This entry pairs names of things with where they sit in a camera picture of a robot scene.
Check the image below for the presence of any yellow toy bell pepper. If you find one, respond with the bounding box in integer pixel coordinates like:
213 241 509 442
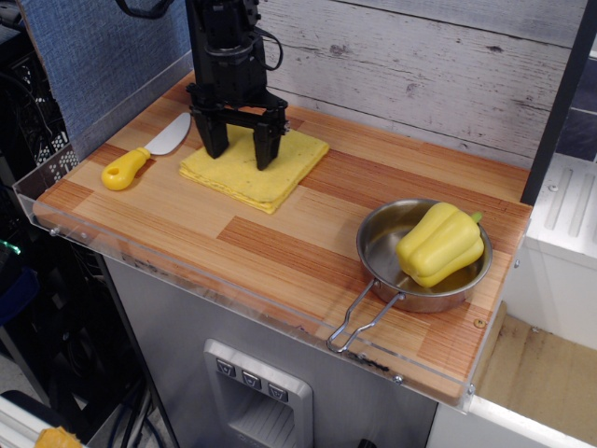
396 203 485 287

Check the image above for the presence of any silver toy fridge cabinet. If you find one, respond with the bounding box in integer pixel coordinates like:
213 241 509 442
107 260 437 447

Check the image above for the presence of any clear acrylic table guard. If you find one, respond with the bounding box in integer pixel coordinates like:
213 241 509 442
15 71 531 408

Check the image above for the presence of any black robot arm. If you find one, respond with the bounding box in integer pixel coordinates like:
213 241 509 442
186 1 289 171

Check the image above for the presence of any white ridged side unit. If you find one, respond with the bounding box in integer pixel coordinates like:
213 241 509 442
502 154 596 349

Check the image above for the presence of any blue fabric partition panel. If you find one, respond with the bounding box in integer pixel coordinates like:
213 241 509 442
19 1 191 143

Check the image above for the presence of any black right shelf post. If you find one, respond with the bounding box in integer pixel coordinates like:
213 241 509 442
520 0 596 205

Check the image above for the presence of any grey dispenser panel with buttons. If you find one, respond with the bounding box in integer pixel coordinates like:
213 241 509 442
203 339 314 447

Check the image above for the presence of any small steel pan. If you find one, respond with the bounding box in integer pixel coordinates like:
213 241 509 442
326 199 493 353

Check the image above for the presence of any yellow cloth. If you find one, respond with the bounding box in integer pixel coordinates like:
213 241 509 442
179 125 329 215

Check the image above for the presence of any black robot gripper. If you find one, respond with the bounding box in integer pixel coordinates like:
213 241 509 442
187 49 289 171

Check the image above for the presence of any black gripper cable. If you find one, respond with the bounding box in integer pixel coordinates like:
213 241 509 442
256 26 285 72

